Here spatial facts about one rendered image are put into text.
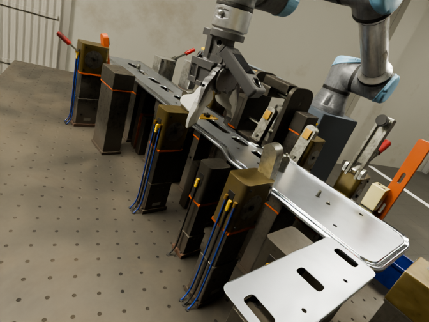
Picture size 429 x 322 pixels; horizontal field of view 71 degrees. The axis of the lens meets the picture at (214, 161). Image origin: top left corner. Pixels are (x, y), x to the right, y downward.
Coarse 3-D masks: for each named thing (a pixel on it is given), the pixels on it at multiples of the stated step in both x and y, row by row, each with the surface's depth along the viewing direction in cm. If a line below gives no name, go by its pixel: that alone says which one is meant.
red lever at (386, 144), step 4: (384, 140) 84; (388, 140) 83; (384, 144) 82; (388, 144) 83; (380, 148) 82; (384, 148) 82; (380, 152) 82; (376, 156) 82; (356, 164) 80; (360, 164) 79; (352, 168) 79; (356, 168) 79; (352, 172) 79; (356, 172) 79
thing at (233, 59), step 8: (224, 48) 59; (232, 48) 61; (224, 56) 60; (232, 56) 59; (240, 56) 61; (232, 64) 59; (240, 64) 59; (232, 72) 59; (240, 72) 58; (248, 72) 59; (240, 80) 59; (248, 80) 58; (256, 80) 58; (248, 88) 58; (256, 88) 57; (264, 88) 60; (248, 96) 58; (256, 96) 60
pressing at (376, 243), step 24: (144, 72) 134; (168, 96) 110; (216, 120) 102; (216, 144) 85; (240, 144) 88; (240, 168) 75; (288, 168) 83; (288, 192) 69; (312, 192) 74; (336, 192) 78; (312, 216) 63; (336, 216) 66; (360, 216) 70; (336, 240) 58; (360, 240) 60; (384, 240) 63; (408, 240) 66; (384, 264) 56
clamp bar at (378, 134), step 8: (376, 120) 73; (384, 120) 72; (392, 120) 73; (376, 128) 76; (384, 128) 75; (368, 136) 77; (376, 136) 76; (384, 136) 74; (368, 144) 77; (376, 144) 75; (360, 152) 78; (368, 152) 77; (376, 152) 77; (352, 160) 79; (360, 160) 78; (368, 160) 77; (360, 168) 77
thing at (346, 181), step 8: (344, 176) 81; (352, 176) 79; (368, 176) 82; (336, 184) 82; (344, 184) 81; (352, 184) 79; (360, 184) 79; (344, 192) 81; (352, 192) 79; (360, 192) 83
